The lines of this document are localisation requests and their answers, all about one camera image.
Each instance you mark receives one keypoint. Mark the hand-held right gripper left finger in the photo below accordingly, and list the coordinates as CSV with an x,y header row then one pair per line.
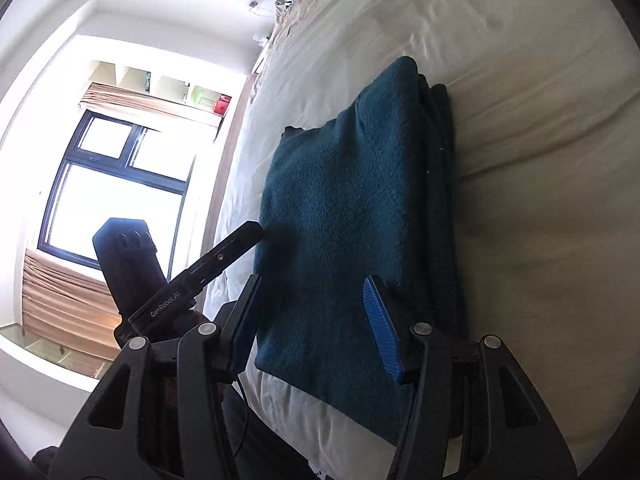
x,y
240,320

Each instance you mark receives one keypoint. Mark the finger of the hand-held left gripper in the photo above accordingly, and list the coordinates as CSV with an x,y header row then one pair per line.
x,y
222,255

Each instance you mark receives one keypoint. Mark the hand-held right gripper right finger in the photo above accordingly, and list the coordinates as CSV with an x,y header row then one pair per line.
x,y
382,330

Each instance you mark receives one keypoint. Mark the dark teal towel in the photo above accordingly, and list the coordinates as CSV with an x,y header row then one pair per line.
x,y
350,240

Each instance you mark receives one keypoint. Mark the beige curtain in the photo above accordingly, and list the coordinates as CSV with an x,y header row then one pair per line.
x,y
65,300

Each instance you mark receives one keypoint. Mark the black framed window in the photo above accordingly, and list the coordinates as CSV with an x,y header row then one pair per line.
x,y
110,195

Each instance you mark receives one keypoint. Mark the person's dark clothing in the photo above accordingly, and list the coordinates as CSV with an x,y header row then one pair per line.
x,y
270,445

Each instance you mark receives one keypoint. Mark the red box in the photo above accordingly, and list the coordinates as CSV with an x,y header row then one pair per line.
x,y
222,106

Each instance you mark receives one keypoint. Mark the green box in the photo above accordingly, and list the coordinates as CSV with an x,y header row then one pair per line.
x,y
202,97

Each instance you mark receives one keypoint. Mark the beige roman blind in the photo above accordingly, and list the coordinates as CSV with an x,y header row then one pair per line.
x,y
150,105

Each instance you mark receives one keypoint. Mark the bed with cream sheet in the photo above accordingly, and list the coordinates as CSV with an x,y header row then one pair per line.
x,y
550,160

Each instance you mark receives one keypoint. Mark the white wall shelf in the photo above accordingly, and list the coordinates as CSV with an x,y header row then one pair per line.
x,y
165,82

